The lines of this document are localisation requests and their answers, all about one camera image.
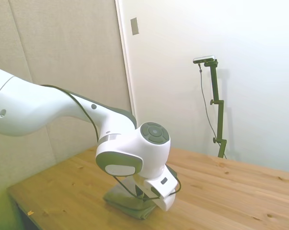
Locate grey towel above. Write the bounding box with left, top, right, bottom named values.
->
left=103, top=183, right=157, bottom=220

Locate grey wall switch plate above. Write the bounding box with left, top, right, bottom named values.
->
left=130, top=17, right=140, bottom=36

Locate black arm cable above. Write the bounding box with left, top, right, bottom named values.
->
left=40, top=84, right=182, bottom=201

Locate grey exterior camera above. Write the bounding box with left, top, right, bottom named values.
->
left=193, top=54, right=218, bottom=65

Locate dark jointed camera stand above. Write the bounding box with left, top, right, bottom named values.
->
left=208, top=59, right=228, bottom=159

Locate white door frame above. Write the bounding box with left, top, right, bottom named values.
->
left=115, top=0, right=138, bottom=120

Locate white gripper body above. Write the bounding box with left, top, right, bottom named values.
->
left=124, top=176, right=178, bottom=212

